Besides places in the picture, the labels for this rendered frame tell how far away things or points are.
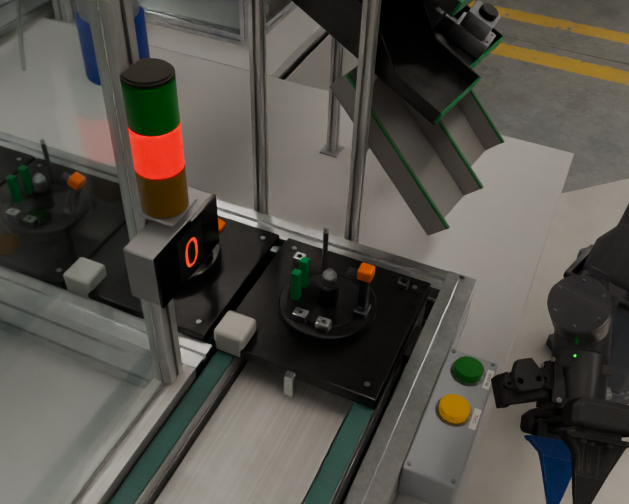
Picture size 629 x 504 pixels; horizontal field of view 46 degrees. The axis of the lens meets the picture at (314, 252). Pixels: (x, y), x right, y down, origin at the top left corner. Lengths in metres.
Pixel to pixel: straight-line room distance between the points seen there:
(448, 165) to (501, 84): 2.48
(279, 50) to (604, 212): 0.91
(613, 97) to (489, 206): 2.38
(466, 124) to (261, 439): 0.69
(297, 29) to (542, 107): 1.78
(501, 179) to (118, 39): 1.02
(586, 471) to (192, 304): 0.59
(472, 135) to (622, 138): 2.17
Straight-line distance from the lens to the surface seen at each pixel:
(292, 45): 1.98
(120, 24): 0.69
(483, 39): 1.22
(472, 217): 1.44
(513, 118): 3.47
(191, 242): 0.81
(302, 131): 1.63
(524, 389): 0.76
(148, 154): 0.73
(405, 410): 0.99
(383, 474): 0.93
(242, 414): 1.02
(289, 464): 0.98
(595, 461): 0.76
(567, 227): 1.48
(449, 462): 0.95
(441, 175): 1.25
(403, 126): 1.22
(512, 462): 1.09
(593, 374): 0.80
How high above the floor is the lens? 1.75
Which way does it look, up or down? 42 degrees down
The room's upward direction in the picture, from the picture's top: 2 degrees clockwise
